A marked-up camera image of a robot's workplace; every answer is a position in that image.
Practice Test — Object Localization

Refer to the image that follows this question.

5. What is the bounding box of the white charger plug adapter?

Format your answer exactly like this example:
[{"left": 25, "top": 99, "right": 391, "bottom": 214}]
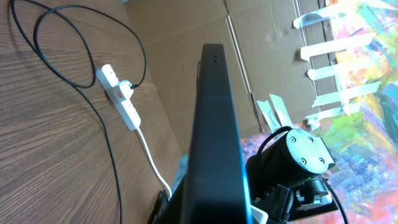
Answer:
[{"left": 113, "top": 80, "right": 134, "bottom": 102}]

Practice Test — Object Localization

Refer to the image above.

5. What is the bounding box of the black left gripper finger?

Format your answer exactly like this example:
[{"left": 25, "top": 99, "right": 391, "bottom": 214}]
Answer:
[{"left": 147, "top": 177, "right": 185, "bottom": 224}]

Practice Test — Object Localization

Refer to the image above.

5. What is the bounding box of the white power strip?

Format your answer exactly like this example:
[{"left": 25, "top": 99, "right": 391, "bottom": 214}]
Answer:
[{"left": 96, "top": 64, "right": 141, "bottom": 131}]

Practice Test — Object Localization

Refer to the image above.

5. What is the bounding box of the cardboard backdrop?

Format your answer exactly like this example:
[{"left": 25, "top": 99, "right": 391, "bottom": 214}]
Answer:
[{"left": 124, "top": 0, "right": 336, "bottom": 153}]

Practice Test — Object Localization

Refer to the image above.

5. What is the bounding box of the Samsung Galaxy smartphone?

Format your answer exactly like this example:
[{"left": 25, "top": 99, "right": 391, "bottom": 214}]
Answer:
[{"left": 181, "top": 44, "right": 252, "bottom": 223}]

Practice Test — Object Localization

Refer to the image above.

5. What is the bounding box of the colourful painted backdrop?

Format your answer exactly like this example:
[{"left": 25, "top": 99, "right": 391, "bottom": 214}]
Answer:
[{"left": 239, "top": 0, "right": 398, "bottom": 224}]

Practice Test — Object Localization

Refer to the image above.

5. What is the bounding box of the white power strip cord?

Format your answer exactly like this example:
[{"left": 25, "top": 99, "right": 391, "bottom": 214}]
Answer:
[{"left": 135, "top": 127, "right": 173, "bottom": 198}]

